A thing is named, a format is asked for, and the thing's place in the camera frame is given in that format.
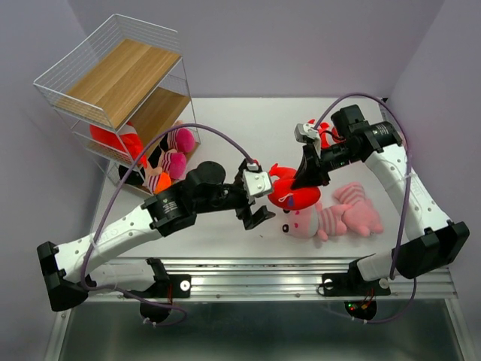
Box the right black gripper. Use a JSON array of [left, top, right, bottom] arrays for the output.
[[289, 141, 361, 189]]

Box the red whale plush back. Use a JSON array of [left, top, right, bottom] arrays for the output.
[[268, 163, 322, 211]]

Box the boy doll pink hat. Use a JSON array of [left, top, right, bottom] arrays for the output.
[[159, 128, 196, 154], [146, 149, 187, 180]]

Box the boy doll black hair orange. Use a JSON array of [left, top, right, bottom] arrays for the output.
[[144, 170, 172, 195]]

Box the red shark plush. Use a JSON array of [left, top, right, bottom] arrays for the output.
[[318, 122, 343, 149], [89, 121, 144, 160]]

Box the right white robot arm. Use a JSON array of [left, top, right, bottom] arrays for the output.
[[293, 105, 470, 293]]

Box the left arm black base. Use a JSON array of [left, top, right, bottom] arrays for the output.
[[124, 258, 192, 327]]

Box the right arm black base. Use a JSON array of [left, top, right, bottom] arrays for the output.
[[316, 260, 391, 323]]

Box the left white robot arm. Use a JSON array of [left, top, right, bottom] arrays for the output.
[[37, 161, 275, 311]]

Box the pink frog plush striped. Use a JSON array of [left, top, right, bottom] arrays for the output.
[[281, 202, 351, 241]]

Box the pink plush lying right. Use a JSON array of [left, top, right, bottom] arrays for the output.
[[333, 182, 384, 237]]

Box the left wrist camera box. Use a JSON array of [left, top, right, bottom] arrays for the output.
[[242, 170, 274, 198]]

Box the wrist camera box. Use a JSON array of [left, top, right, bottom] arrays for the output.
[[242, 170, 274, 198], [294, 123, 320, 144]]

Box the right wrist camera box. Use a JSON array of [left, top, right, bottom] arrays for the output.
[[294, 123, 320, 144]]

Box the aluminium rail frame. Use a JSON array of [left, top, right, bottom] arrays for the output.
[[90, 257, 458, 302]]

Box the white wire wooden shelf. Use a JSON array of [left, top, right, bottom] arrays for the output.
[[34, 14, 200, 194]]

